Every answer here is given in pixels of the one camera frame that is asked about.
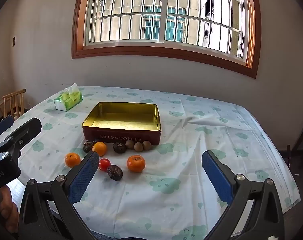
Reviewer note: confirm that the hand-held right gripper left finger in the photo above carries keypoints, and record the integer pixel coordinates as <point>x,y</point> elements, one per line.
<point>84,177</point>

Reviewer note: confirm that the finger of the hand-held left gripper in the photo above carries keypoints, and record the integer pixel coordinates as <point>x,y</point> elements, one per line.
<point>2,126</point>
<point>26,130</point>

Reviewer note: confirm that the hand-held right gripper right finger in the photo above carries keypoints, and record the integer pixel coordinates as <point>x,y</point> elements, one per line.
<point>215,177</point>

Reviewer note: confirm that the orange mandarin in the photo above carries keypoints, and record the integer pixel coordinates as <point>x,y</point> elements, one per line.
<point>99,148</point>
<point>72,160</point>
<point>136,163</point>

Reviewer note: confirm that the red cherry tomato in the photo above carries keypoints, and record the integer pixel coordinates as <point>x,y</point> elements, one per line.
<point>105,164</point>

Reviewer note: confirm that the dark wrinkled passion fruit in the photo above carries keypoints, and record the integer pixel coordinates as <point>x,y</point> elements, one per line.
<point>119,147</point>
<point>114,172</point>
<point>87,147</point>

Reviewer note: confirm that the small dark round fruit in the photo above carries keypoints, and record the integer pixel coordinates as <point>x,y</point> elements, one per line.
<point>95,141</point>

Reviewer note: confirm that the brown longan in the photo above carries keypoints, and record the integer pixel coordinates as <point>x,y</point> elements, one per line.
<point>129,144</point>
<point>138,146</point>
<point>146,145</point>

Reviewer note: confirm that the dark red tin box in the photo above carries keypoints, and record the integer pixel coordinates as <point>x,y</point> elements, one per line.
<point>121,116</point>

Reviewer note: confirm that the person's left hand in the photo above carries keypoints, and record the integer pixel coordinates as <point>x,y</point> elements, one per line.
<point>9,217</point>

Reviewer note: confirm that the wooden chair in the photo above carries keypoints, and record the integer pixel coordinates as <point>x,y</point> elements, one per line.
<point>15,100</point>

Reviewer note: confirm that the cloud print tablecloth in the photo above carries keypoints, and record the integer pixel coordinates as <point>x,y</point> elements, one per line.
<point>166,180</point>

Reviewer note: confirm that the green tissue pack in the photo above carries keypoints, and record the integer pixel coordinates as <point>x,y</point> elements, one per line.
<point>67,101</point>

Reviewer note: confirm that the dark wall switch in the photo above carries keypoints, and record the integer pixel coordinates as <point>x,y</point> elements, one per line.
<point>13,41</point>

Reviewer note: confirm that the barred window with brown frame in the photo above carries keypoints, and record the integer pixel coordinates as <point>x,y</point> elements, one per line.
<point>166,17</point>

